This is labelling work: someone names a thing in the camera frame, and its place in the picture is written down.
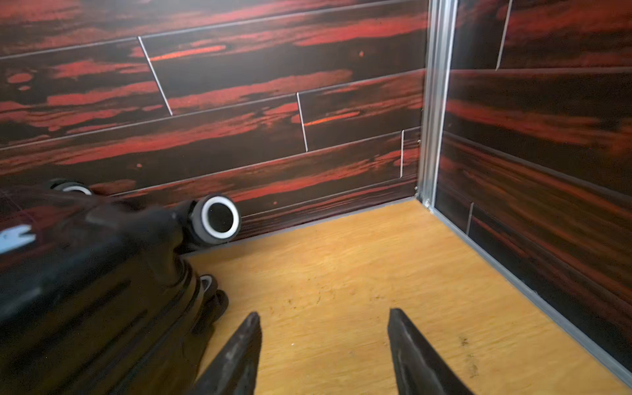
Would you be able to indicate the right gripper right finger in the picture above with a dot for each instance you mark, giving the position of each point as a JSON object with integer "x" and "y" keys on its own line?
{"x": 418, "y": 368}

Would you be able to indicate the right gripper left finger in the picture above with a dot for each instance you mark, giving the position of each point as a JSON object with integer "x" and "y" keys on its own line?
{"x": 235, "y": 368}

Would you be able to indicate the black white space suitcase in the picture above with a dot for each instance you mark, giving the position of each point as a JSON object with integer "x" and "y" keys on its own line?
{"x": 97, "y": 296}

